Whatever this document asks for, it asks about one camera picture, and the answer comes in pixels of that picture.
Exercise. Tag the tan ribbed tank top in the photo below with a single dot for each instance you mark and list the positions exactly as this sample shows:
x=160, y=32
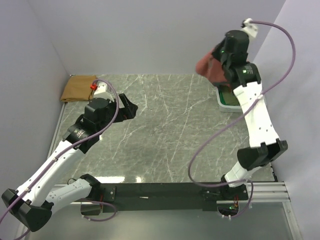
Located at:
x=78, y=88

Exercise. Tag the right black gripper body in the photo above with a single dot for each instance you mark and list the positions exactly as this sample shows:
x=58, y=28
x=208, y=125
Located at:
x=218, y=50

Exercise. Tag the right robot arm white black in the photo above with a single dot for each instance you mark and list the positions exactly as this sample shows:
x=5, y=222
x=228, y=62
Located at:
x=244, y=79

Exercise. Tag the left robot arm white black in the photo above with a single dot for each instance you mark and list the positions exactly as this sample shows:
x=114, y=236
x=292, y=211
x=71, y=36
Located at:
x=34, y=202

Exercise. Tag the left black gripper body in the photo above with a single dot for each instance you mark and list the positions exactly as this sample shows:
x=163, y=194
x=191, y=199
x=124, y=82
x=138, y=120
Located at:
x=122, y=113

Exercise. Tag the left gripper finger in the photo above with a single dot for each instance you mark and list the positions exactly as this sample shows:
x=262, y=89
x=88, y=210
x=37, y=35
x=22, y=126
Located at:
x=130, y=114
x=128, y=106

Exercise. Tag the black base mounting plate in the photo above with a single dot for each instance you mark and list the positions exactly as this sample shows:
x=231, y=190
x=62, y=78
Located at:
x=166, y=196

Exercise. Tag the green garment in basket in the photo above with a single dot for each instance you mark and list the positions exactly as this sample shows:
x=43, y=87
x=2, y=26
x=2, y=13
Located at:
x=227, y=97

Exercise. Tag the red tank top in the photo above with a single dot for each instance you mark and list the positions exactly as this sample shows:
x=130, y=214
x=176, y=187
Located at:
x=211, y=69

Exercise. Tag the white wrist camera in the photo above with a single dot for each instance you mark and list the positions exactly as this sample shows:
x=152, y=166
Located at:
x=249, y=28
x=101, y=90

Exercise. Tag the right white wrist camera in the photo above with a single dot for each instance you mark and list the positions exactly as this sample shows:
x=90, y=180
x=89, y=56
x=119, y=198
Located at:
x=249, y=28

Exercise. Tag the white plastic laundry basket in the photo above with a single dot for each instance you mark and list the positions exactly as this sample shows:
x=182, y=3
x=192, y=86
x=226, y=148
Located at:
x=224, y=107

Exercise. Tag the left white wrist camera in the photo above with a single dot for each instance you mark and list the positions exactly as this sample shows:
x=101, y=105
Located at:
x=101, y=90

